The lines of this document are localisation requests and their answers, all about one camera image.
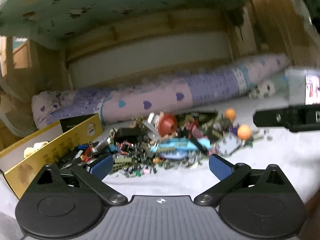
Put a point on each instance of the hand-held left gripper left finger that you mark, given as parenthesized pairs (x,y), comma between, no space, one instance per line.
(102,166)

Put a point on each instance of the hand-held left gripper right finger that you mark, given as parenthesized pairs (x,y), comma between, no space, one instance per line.
(220,167)

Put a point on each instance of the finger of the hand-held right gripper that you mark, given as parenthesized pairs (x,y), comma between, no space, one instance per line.
(275,117)

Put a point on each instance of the pile of small toy bricks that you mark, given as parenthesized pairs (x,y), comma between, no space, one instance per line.
(140,152)

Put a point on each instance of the yellow cardboard box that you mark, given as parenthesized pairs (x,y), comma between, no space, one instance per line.
(60,145)

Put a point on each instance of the grey studded brick plate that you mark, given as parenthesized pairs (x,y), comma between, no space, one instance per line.
(228,145)

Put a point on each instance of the black-and-white spotted plush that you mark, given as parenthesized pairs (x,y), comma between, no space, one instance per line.
(262,88)

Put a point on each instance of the orange ball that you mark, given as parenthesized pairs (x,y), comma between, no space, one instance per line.
(230,114)
(243,132)

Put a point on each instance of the clear plastic container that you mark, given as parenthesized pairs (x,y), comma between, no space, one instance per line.
(296,87)

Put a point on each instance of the purple toy figure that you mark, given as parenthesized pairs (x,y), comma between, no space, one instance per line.
(235,128)

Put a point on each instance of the black plastic block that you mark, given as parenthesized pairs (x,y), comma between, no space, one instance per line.
(127,133)

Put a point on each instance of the light blue plastic toy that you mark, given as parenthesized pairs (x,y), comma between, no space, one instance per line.
(180,145)

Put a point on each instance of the red plastic funnel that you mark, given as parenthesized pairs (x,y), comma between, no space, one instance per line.
(167,125)

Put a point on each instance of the cream soft toy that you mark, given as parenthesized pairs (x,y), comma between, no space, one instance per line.
(35,148)

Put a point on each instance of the purple heart-print pillow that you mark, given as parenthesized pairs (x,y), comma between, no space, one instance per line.
(47,107)

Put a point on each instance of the purple heart-print rolled quilt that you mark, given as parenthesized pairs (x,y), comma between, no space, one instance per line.
(175,95)

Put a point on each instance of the grey mosquito net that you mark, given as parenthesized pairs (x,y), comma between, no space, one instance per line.
(10,120)

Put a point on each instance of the green upper bunk board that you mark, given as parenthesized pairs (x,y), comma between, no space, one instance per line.
(100,5)

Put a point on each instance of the wooden bunk bed frame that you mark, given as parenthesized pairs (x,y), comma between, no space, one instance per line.
(140,30)

